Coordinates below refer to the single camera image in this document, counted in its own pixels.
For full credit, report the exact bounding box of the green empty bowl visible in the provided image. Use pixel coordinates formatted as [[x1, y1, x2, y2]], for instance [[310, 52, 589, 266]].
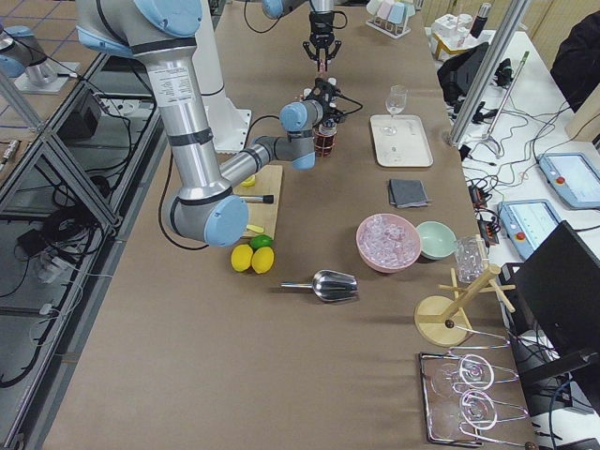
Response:
[[416, 221, 457, 261]]

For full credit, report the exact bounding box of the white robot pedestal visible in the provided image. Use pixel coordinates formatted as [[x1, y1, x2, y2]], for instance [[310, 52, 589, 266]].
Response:
[[192, 0, 252, 154]]

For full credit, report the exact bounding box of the grey folded cloth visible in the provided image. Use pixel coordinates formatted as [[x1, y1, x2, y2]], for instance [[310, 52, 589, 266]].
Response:
[[388, 179, 429, 208]]

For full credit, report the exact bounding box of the cream rabbit tray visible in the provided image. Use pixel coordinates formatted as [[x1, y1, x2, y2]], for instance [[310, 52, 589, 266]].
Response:
[[369, 114, 433, 168]]

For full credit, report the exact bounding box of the lower teach pendant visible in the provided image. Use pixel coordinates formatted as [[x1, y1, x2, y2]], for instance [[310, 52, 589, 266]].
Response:
[[498, 199, 562, 260]]

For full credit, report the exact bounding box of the steel ice scoop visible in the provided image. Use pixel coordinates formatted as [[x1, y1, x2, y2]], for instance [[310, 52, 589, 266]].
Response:
[[280, 270, 358, 303]]

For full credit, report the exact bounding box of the black monitor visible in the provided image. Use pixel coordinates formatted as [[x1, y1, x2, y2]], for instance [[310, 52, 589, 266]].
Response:
[[515, 221, 599, 401]]

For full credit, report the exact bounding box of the yellow lemon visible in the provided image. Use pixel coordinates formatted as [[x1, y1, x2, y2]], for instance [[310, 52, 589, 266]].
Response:
[[251, 247, 275, 274], [230, 244, 254, 272]]

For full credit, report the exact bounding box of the green lime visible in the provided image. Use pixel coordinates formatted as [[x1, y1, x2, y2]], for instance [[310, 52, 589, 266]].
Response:
[[249, 234, 273, 250]]

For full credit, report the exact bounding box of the wire glass holder rack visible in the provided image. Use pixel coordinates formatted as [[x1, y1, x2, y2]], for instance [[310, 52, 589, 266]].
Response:
[[418, 332, 534, 449]]

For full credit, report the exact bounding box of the teach pendant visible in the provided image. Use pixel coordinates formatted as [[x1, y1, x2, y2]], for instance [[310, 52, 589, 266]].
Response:
[[538, 153, 599, 209], [498, 199, 562, 260]]

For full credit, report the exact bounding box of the metal reacher pole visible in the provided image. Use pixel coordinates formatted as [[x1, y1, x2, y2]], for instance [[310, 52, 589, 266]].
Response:
[[482, 51, 530, 159]]

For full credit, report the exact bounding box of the bamboo cutting board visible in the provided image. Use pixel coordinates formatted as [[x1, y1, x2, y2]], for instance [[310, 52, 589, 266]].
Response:
[[233, 165, 283, 238]]

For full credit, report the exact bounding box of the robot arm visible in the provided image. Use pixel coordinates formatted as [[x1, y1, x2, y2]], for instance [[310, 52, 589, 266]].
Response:
[[76, 1, 343, 247], [261, 0, 342, 70]]

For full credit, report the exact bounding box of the pink bowl of ice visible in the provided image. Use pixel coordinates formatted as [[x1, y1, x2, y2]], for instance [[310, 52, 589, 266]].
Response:
[[355, 213, 422, 274]]

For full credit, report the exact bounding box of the copper wire bottle basket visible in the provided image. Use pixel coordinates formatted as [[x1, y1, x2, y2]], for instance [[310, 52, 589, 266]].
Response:
[[298, 53, 341, 158]]

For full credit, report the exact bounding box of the black thermos flask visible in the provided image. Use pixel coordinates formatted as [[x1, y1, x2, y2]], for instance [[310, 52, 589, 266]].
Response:
[[470, 2, 491, 38]]

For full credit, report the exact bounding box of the tea bottle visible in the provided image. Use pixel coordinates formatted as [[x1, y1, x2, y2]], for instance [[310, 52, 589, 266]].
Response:
[[314, 119, 338, 158]]

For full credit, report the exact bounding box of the seated person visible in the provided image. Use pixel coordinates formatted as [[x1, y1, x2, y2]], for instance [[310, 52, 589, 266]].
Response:
[[550, 11, 599, 113]]

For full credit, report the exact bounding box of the wooden mug tree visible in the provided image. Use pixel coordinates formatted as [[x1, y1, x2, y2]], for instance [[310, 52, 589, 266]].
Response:
[[414, 246, 516, 348]]

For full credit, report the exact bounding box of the white cup rack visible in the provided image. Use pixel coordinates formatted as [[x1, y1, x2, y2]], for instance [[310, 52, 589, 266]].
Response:
[[366, 0, 416, 39]]

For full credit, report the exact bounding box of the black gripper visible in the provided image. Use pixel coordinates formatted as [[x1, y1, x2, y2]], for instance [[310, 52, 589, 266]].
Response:
[[302, 77, 343, 123], [303, 11, 341, 61]]

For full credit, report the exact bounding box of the clear glass mug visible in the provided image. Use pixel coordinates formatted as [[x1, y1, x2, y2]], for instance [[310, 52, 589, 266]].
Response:
[[455, 235, 485, 283]]

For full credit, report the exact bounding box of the upper teach pendant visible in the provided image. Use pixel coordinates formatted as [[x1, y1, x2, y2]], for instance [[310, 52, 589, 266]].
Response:
[[538, 153, 599, 209]]

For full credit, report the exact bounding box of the aluminium frame post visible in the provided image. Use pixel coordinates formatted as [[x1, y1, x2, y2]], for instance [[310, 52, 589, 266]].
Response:
[[446, 0, 531, 149]]

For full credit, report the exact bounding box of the half lemon slice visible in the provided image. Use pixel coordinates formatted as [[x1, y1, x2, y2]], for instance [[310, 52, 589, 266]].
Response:
[[241, 174, 256, 188]]

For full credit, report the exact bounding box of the clear wine glass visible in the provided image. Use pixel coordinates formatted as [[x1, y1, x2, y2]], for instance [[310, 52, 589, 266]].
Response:
[[382, 84, 409, 136]]

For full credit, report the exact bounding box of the yellow plastic knife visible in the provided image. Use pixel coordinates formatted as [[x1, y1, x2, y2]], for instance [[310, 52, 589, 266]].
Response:
[[246, 224, 264, 234]]

